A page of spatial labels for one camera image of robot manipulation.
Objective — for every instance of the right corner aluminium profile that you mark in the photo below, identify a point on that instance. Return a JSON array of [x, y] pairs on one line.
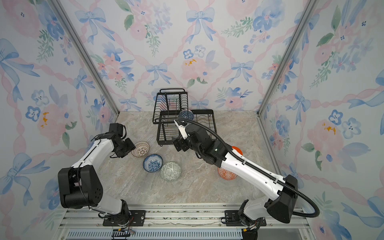
[[299, 31]]

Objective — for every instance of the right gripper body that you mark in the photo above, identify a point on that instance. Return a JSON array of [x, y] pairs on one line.
[[180, 143]]

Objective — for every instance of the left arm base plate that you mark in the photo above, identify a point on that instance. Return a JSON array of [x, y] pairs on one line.
[[135, 218]]

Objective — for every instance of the green patterned bowl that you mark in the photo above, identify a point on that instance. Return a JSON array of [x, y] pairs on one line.
[[171, 171]]

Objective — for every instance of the brown white patterned bowl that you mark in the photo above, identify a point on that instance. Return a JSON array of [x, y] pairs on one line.
[[141, 149]]

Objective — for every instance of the aluminium mounting rail frame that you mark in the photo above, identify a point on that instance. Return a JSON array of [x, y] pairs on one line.
[[179, 222]]

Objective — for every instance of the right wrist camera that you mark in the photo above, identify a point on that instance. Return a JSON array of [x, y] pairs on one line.
[[182, 128]]

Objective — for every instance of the blue floral bowl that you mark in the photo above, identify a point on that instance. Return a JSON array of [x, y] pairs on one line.
[[153, 163]]

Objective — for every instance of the corner aluminium profile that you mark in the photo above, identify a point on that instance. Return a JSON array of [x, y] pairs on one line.
[[84, 55], [299, 31]]

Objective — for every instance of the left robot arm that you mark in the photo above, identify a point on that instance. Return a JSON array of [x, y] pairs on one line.
[[80, 186]]

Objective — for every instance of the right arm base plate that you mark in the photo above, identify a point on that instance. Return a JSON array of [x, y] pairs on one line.
[[232, 218]]

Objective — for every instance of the dark blue patterned bowl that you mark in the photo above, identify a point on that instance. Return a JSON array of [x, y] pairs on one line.
[[185, 114]]

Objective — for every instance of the orange bowl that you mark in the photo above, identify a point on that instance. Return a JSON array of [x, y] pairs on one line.
[[238, 150]]

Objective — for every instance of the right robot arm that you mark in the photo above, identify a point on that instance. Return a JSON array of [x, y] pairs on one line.
[[279, 201]]

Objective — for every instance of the red patterned bowl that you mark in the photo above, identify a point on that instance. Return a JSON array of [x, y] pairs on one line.
[[226, 175]]

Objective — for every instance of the left corner aluminium profile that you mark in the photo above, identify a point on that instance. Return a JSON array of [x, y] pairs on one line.
[[84, 55]]

